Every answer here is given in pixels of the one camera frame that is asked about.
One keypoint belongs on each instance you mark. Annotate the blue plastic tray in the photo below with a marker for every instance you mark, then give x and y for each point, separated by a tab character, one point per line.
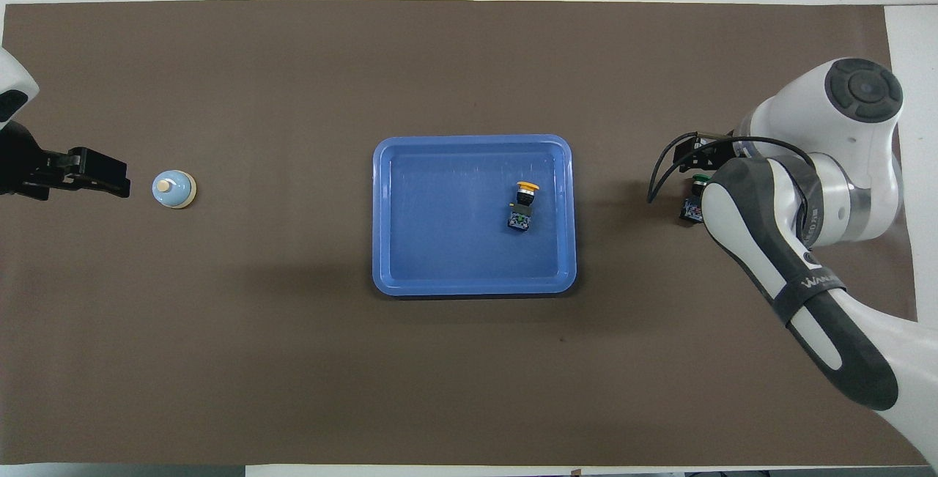
454	242

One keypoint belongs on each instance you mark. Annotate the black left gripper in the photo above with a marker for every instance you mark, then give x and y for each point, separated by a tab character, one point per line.
22	165

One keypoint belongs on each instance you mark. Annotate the green mushroom push button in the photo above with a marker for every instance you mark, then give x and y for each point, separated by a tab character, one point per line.
691	207

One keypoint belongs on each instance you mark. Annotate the yellow mushroom push button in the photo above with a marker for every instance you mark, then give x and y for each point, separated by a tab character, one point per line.
522	209

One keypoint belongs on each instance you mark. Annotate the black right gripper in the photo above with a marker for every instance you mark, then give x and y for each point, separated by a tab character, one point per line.
696	153

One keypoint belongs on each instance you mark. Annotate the light blue call bell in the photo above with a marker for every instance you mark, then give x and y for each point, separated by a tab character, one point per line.
173	190

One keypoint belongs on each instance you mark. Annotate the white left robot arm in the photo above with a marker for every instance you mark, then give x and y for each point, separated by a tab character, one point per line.
11	78

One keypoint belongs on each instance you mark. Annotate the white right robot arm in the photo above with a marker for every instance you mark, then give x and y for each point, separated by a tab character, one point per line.
828	191

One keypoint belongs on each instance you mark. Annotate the brown table mat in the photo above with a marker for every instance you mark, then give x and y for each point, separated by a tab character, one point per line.
469	59

